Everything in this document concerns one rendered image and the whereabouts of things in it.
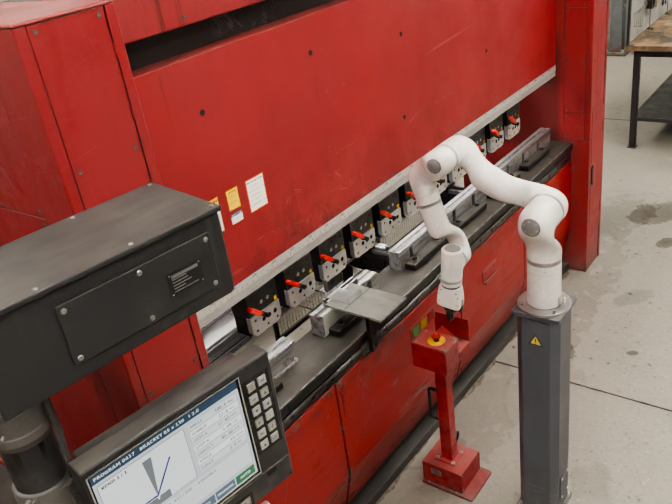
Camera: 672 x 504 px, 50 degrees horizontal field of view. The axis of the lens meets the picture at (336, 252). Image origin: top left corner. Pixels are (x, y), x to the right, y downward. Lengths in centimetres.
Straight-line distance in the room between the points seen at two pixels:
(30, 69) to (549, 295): 182
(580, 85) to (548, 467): 227
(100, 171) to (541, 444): 203
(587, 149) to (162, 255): 351
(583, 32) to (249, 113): 249
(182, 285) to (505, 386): 275
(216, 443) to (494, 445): 221
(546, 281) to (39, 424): 175
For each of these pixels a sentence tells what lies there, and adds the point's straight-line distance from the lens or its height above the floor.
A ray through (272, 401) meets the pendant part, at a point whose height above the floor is 147.
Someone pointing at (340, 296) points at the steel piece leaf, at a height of 100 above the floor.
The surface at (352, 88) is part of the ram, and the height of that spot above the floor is 177.
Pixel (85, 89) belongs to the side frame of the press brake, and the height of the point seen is 214.
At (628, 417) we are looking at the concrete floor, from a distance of 381.
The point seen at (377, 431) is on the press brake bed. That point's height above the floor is 37.
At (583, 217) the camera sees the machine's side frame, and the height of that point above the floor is 39.
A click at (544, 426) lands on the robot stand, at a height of 50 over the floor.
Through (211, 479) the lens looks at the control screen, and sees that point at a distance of 161.
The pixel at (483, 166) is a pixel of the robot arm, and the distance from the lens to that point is 255.
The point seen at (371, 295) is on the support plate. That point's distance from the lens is 284.
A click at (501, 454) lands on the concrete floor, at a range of 356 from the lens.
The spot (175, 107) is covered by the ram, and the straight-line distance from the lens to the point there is 211.
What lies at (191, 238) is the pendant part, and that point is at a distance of 139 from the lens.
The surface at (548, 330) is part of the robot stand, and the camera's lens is 268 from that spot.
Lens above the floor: 248
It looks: 28 degrees down
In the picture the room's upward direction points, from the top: 9 degrees counter-clockwise
